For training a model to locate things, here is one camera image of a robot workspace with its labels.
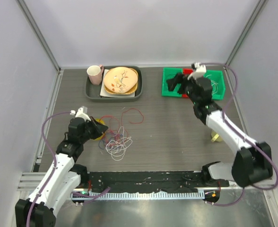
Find yellow green cable coil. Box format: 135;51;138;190
93;118;106;141

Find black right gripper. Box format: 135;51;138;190
166;73;200;105

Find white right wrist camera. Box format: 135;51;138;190
187;62;207;80

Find orange bird pattern plate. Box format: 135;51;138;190
103;67;139;94

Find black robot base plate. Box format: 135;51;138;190
88;171;218;193

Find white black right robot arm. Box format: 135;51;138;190
166;73;273;188

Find dark grey tray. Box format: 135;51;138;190
84;66;143;103

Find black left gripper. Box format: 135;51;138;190
80;116;108;144

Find white square plate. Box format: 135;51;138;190
99;68;141;97

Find left green bin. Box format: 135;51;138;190
162;67;183;97

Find right green bin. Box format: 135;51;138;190
204;70;226;100

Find green bin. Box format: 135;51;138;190
204;70;226;100
162;67;183;97

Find pink mug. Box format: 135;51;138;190
87;65;104;85

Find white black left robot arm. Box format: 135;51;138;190
15;117;108;227

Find red bin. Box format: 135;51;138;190
182;68;193;98

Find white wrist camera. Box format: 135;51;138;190
187;62;207;80
69;106;91;121

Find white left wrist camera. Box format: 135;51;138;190
69;106;91;121

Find slotted cable duct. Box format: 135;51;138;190
70;191;205;201

